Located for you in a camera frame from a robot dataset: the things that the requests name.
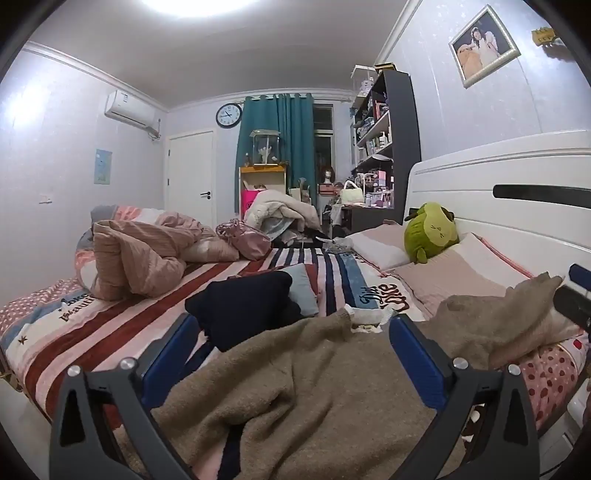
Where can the dark bookshelf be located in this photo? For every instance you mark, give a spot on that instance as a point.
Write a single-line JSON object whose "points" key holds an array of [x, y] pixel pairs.
{"points": [[401, 120]]}

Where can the teal curtain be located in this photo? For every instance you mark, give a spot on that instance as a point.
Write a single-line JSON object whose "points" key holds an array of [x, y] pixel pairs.
{"points": [[277, 120]]}

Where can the light blue wall poster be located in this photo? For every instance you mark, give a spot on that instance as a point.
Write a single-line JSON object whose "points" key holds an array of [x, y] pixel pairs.
{"points": [[103, 166]]}

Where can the white patterned cloth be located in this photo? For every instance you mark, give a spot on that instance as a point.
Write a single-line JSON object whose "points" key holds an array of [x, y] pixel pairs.
{"points": [[367, 318]]}

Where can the large pink and white pillow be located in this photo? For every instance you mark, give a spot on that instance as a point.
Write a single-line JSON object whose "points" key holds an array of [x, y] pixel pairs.
{"points": [[466, 272]]}

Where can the pink quilt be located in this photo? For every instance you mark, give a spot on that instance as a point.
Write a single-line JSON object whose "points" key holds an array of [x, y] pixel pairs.
{"points": [[138, 258]]}

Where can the window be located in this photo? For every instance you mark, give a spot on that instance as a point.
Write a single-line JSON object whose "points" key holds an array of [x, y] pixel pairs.
{"points": [[323, 138]]}

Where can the pink shopping bag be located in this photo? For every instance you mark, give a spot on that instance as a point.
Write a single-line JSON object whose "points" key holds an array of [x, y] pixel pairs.
{"points": [[248, 201]]}

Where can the framed picture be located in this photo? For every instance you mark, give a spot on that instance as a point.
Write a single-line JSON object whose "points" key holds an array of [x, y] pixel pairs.
{"points": [[484, 46]]}

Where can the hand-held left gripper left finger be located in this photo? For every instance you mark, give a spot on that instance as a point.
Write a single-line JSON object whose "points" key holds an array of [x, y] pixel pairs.
{"points": [[171, 357]]}

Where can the pink satin bag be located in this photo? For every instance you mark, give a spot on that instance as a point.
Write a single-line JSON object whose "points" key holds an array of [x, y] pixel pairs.
{"points": [[244, 237]]}

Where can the yellow-topped cabinet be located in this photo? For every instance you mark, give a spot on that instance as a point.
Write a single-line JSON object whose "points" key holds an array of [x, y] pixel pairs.
{"points": [[263, 170]]}

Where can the brown knit sweater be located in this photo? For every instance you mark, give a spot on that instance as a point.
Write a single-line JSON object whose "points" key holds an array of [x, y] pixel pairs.
{"points": [[332, 397]]}

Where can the ceiling lamp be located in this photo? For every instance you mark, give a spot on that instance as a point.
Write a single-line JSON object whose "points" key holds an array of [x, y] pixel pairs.
{"points": [[207, 7]]}

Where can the white handbag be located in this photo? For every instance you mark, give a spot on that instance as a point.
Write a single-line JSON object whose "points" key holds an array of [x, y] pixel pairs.
{"points": [[352, 194]]}

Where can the round wall clock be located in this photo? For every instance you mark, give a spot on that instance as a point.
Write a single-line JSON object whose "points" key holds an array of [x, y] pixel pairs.
{"points": [[229, 115]]}

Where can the white air conditioner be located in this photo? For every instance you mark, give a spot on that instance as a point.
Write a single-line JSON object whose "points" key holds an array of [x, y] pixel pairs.
{"points": [[130, 110]]}

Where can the dark desk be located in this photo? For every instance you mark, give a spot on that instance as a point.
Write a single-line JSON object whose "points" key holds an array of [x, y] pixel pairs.
{"points": [[364, 214]]}

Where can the light blue cloth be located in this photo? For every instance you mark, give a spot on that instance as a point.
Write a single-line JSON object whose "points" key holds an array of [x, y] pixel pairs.
{"points": [[302, 290]]}

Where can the striped bed sheet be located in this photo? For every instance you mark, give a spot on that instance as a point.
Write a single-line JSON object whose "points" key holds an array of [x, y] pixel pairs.
{"points": [[115, 327]]}

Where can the glass display case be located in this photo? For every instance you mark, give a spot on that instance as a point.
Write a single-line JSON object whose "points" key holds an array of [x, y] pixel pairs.
{"points": [[265, 147]]}

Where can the white door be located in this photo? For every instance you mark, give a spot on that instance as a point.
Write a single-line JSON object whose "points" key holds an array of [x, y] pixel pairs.
{"points": [[191, 175]]}

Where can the yellow wall ornament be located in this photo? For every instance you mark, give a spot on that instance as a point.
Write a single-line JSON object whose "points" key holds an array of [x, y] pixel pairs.
{"points": [[547, 36]]}

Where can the mannequin head with wig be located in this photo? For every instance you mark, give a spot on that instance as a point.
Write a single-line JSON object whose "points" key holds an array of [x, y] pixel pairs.
{"points": [[328, 174]]}

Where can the white headboard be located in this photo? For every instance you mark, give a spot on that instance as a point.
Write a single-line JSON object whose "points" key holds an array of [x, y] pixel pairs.
{"points": [[508, 161]]}

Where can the clear plastic bag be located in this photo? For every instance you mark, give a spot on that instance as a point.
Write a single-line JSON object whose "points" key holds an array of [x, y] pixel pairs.
{"points": [[340, 244]]}

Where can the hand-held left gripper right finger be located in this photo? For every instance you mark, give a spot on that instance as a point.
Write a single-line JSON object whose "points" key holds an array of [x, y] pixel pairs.
{"points": [[415, 360]]}

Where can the green plush toy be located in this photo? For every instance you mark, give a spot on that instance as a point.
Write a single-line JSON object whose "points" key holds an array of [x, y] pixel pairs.
{"points": [[429, 233]]}

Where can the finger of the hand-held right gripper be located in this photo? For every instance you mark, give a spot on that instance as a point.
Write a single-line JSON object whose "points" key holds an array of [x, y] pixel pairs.
{"points": [[581, 276], [572, 307]]}

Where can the beige bedding pile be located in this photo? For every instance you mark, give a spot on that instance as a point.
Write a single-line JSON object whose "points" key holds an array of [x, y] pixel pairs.
{"points": [[281, 210]]}

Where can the dark navy garment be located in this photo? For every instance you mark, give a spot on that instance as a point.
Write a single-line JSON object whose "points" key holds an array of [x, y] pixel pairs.
{"points": [[244, 309]]}

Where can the small pink and white pillow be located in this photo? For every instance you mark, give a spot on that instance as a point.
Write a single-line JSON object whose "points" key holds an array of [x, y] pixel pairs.
{"points": [[378, 244]]}

